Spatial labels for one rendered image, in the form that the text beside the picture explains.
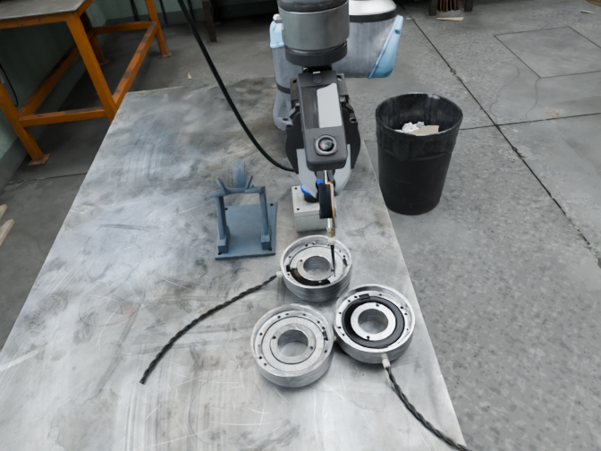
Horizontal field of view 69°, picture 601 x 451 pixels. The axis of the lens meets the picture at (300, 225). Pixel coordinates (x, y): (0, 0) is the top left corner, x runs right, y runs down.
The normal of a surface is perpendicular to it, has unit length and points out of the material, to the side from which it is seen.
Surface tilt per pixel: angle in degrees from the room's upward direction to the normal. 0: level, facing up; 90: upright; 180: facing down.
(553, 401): 0
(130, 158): 0
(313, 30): 90
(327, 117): 32
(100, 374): 0
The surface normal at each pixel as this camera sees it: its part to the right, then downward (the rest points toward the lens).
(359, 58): -0.23, 0.67
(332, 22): 0.47, 0.57
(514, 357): -0.09, -0.73
